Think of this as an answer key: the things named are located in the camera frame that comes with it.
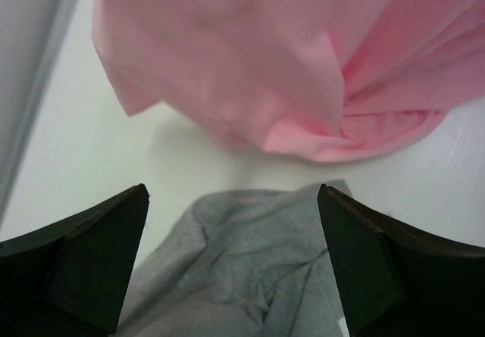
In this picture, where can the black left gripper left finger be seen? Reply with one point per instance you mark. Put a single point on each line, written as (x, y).
(70, 278)

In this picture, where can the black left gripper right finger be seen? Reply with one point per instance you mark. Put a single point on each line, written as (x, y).
(397, 280)

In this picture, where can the pink t shirt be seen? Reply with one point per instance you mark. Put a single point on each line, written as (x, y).
(326, 80)

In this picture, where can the grey shirt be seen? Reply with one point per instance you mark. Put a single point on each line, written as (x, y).
(238, 263)

